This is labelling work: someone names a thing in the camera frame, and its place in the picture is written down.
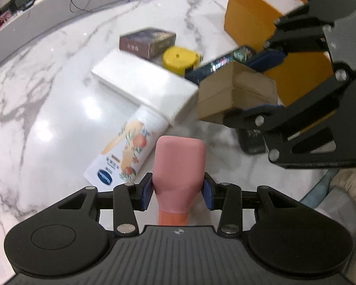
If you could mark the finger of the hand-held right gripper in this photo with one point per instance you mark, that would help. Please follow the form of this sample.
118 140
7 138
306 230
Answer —
270 59
265 108

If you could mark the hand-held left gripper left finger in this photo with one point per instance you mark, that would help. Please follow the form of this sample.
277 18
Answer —
147 191

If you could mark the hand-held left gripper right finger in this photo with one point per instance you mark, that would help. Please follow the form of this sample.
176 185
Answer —
209 191

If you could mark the brown cardboard box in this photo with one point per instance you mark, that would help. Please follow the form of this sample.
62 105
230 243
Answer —
237 92

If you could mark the pink plastic bottle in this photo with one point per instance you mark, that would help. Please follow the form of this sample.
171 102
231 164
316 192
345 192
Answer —
178 166

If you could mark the orange box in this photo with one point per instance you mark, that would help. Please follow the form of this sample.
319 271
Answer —
246 14

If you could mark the dark illustrated box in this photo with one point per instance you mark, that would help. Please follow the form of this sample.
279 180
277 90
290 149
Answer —
145 40

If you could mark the white tube with orange print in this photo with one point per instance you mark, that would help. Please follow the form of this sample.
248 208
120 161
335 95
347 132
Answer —
130 142

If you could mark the dark blue flat pack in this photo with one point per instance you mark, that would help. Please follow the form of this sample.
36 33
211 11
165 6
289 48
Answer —
201 72

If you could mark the yellow round tape measure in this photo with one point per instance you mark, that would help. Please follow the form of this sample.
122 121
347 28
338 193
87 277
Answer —
178 58

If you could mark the beige cushion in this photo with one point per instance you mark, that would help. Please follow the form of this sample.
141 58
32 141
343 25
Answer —
341 190

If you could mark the white rectangular box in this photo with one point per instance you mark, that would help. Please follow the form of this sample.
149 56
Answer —
142 80

